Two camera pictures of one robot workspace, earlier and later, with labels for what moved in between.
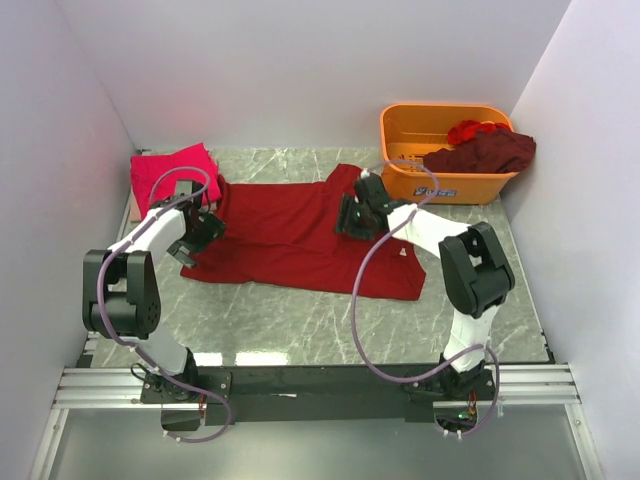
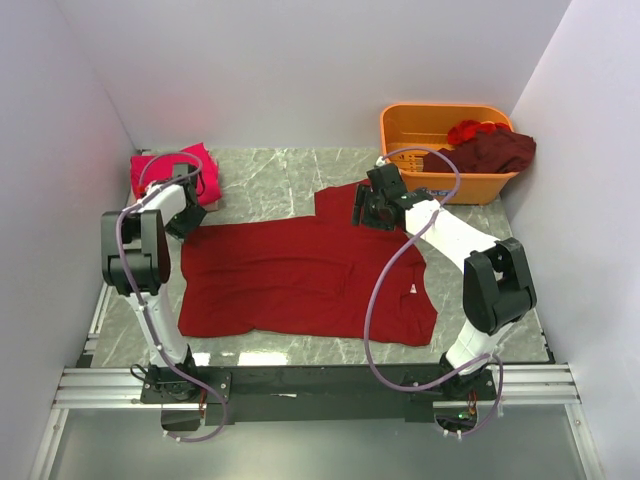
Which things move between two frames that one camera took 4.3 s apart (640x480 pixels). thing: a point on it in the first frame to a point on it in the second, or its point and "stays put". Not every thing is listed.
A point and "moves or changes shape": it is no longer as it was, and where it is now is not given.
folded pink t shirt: (155, 176) stays put
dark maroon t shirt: (497, 151) stays put
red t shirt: (285, 234) moves or changes shape
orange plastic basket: (409, 132) stays put
